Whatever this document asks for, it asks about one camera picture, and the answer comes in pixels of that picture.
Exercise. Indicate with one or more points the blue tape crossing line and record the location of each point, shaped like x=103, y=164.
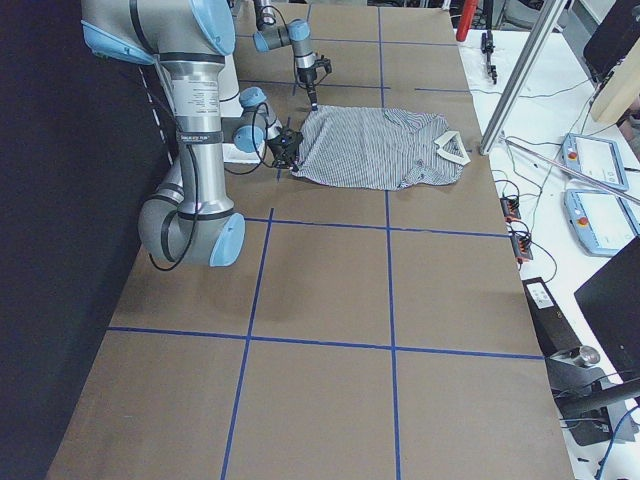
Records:
x=350, y=345

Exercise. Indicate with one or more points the aluminium frame post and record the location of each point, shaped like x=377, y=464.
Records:
x=536, y=40

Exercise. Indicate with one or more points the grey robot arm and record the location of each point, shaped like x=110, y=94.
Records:
x=190, y=218
x=274, y=32

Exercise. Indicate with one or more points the blue teach pendant tablet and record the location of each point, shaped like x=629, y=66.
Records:
x=597, y=158

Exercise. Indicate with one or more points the black hub with orange plugs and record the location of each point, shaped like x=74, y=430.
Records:
x=510, y=208

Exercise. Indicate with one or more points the navy white striped polo shirt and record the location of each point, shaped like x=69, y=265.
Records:
x=379, y=148

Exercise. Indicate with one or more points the blue tape grid line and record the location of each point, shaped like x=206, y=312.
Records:
x=390, y=280

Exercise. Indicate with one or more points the black tripod stick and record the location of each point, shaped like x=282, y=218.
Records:
x=487, y=41

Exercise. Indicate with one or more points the black monitor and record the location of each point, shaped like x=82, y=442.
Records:
x=609, y=302

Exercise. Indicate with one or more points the red cylinder object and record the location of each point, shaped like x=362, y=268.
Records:
x=468, y=10

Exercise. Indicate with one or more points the black box with white label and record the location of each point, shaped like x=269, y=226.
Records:
x=553, y=331

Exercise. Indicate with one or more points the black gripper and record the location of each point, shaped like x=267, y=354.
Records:
x=306, y=78
x=280, y=145

